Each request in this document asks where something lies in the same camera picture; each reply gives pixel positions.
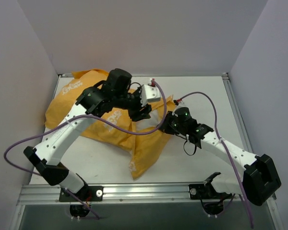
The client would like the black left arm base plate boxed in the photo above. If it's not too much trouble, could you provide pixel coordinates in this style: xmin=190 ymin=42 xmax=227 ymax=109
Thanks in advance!
xmin=59 ymin=185 xmax=104 ymax=202

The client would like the white pillow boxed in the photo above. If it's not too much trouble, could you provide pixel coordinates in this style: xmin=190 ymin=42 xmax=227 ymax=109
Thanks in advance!
xmin=136 ymin=110 xmax=162 ymax=132

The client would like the yellow Mickey Mouse pillowcase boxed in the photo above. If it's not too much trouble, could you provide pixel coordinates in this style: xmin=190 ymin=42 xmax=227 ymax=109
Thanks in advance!
xmin=45 ymin=69 xmax=175 ymax=179

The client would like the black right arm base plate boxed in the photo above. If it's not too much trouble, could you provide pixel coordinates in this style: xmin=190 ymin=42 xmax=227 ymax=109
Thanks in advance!
xmin=188 ymin=183 xmax=232 ymax=200

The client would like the thin black wire loop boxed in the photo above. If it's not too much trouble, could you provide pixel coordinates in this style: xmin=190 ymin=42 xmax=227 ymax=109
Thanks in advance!
xmin=183 ymin=138 xmax=198 ymax=156

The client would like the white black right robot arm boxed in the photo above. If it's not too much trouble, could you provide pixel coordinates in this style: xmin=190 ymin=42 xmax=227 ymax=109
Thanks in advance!
xmin=160 ymin=110 xmax=281 ymax=206

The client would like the aluminium frame rail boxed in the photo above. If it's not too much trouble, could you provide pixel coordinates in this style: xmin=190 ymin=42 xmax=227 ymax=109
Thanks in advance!
xmin=222 ymin=73 xmax=264 ymax=181
xmin=17 ymin=181 xmax=276 ymax=206

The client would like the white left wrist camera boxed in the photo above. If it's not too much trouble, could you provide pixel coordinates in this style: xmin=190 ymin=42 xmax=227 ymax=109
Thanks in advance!
xmin=140 ymin=85 xmax=162 ymax=106

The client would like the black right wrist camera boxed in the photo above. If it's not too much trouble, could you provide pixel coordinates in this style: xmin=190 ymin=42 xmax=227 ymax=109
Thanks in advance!
xmin=173 ymin=107 xmax=191 ymax=124

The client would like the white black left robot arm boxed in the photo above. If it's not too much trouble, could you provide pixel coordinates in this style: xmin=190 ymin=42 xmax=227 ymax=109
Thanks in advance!
xmin=24 ymin=69 xmax=160 ymax=201

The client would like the aluminium front frame rail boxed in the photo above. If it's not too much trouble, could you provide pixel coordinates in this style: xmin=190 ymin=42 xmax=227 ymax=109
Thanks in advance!
xmin=17 ymin=181 xmax=276 ymax=206

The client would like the aluminium right frame rail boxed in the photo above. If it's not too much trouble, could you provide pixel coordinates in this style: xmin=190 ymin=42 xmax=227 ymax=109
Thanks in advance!
xmin=222 ymin=73 xmax=264 ymax=181

